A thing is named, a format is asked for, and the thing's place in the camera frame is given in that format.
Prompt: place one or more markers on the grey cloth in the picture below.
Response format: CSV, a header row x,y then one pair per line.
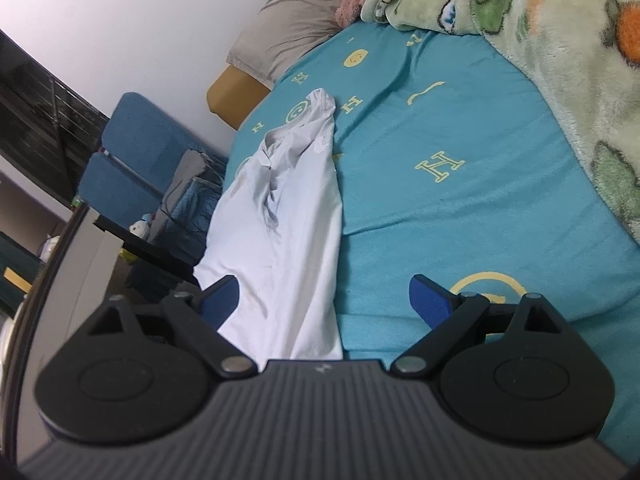
x,y
187,175

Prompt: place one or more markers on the dark barred window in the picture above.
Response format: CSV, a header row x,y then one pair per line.
x,y
30,110

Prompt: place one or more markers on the white bag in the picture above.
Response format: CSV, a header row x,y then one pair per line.
x,y
50,248

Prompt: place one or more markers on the grey pillow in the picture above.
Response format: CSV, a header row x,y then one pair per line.
x,y
295,25

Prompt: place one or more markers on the blue covered chair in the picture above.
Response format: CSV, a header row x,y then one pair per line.
x,y
115,190
150,130

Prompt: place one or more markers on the yellow green toy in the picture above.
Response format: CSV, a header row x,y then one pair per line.
x,y
128,256

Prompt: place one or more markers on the teal patterned bed sheet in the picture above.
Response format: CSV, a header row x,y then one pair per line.
x,y
450,210

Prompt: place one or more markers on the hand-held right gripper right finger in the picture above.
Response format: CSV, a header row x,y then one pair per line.
x,y
430,305

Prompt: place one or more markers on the green cartoon blanket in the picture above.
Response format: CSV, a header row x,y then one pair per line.
x,y
560,60

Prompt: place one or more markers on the white duck toy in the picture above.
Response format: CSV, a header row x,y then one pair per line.
x,y
140,227

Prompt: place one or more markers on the white and black desk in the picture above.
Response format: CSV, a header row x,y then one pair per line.
x,y
95,255

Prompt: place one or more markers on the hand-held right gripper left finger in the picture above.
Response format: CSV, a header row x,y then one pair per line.
x,y
221,302

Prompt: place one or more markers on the white t-shirt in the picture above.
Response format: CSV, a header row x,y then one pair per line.
x,y
295,240

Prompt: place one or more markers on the yellow headboard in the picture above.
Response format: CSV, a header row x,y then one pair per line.
x,y
235,97

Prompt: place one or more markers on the yellow box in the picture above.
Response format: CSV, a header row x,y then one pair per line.
x,y
16,279

